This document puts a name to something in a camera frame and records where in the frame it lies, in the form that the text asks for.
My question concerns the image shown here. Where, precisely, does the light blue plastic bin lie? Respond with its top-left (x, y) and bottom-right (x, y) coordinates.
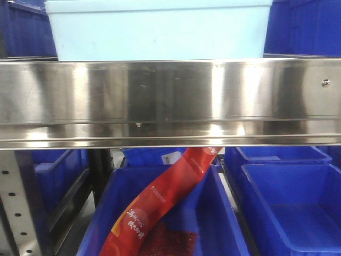
top-left (45, 1), bottom-right (272, 61)

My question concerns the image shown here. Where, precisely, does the blue bin second row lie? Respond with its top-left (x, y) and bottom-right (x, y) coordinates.
top-left (122, 147), bottom-right (222, 167)

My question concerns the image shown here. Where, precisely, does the blue bin right rear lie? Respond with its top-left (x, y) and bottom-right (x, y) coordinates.
top-left (224, 146), bottom-right (332, 172)

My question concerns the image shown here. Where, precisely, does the blue bin front with bag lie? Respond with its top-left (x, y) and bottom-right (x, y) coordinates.
top-left (76, 164), bottom-right (251, 256)

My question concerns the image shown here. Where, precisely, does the red plastic bag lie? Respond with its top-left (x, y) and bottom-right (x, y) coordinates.
top-left (99, 158), bottom-right (214, 255)

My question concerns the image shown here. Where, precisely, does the blue bin right front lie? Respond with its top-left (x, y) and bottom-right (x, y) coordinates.
top-left (241, 164), bottom-right (340, 255)

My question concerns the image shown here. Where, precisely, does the right shelf steel front rail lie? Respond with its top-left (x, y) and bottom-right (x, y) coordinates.
top-left (1, 58), bottom-right (340, 149)

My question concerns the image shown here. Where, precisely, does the steel perforated shelf post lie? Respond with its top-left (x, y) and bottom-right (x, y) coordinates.
top-left (1, 150), bottom-right (42, 255)

